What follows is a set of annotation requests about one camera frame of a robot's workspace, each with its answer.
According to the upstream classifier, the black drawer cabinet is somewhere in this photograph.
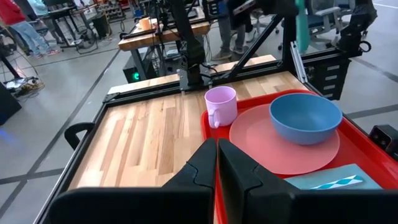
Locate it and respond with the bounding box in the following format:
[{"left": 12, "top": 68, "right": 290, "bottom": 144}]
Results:
[{"left": 306, "top": 57, "right": 352, "bottom": 101}]

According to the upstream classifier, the blue plastic bowl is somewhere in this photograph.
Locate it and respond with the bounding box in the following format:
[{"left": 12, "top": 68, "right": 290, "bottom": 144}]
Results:
[{"left": 269, "top": 92, "right": 344, "bottom": 146}]

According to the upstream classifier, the orange cup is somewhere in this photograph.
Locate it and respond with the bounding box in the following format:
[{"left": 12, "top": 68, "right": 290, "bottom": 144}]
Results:
[{"left": 138, "top": 16, "right": 152, "bottom": 31}]

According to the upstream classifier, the black aluminium table frame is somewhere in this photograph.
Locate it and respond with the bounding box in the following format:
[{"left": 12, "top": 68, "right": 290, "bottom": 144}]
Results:
[{"left": 32, "top": 14, "right": 364, "bottom": 224}]

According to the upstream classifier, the black computer tower green light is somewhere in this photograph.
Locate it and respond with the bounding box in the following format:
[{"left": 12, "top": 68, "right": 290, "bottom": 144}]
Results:
[{"left": 123, "top": 55, "right": 158, "bottom": 84}]

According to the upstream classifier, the lilac plastic mug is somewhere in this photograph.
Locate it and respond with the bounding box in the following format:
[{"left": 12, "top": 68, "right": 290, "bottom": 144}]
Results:
[{"left": 203, "top": 85, "right": 239, "bottom": 130}]

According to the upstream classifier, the grey blue office chair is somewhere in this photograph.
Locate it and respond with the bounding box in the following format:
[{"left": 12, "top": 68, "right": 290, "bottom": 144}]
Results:
[{"left": 306, "top": 0, "right": 352, "bottom": 47}]

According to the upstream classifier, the silver metal bracket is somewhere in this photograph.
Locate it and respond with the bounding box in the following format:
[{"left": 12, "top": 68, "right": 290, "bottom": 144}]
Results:
[{"left": 290, "top": 42, "right": 308, "bottom": 84}]

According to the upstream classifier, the small black camera box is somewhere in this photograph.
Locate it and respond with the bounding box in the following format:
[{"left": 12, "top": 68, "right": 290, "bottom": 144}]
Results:
[{"left": 368, "top": 124, "right": 398, "bottom": 161}]

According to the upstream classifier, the spoon with plain teal handle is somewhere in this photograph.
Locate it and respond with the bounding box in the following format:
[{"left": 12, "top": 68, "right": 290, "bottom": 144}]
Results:
[{"left": 294, "top": 0, "right": 312, "bottom": 54}]

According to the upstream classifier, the cable bundle with power strip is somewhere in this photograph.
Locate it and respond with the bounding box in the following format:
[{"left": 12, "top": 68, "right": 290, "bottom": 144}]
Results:
[{"left": 6, "top": 76, "right": 44, "bottom": 97}]

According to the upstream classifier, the black floor cabinet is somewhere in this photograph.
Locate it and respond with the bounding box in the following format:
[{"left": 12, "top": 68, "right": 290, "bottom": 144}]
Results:
[{"left": 0, "top": 82, "right": 22, "bottom": 126}]

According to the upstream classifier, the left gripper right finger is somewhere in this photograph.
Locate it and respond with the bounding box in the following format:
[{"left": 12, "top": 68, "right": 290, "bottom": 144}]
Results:
[{"left": 217, "top": 138, "right": 398, "bottom": 224}]

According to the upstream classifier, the fork with patterned teal handle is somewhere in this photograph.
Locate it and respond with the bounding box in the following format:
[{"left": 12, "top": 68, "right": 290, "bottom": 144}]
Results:
[{"left": 309, "top": 174, "right": 365, "bottom": 191}]

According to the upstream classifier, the wooden workbench with black frame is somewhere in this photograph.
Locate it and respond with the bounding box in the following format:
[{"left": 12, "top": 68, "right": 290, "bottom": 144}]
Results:
[{"left": 117, "top": 18, "right": 211, "bottom": 52}]

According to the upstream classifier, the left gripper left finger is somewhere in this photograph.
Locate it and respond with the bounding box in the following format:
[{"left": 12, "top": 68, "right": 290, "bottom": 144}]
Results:
[{"left": 48, "top": 138, "right": 218, "bottom": 224}]

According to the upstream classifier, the pink round plate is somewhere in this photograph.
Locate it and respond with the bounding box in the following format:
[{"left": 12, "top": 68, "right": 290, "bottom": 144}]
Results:
[{"left": 229, "top": 103, "right": 341, "bottom": 176}]

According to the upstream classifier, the person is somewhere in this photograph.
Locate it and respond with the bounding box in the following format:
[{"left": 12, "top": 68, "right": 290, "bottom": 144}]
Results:
[
  {"left": 0, "top": 0, "right": 60, "bottom": 59},
  {"left": 213, "top": 0, "right": 259, "bottom": 62}
]

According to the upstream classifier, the teal cloth napkin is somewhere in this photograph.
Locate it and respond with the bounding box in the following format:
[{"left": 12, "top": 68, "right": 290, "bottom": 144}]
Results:
[{"left": 283, "top": 163, "right": 384, "bottom": 191}]

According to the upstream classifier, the red plastic tray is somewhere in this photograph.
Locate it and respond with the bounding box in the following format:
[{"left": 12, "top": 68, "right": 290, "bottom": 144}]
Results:
[{"left": 200, "top": 89, "right": 398, "bottom": 224}]

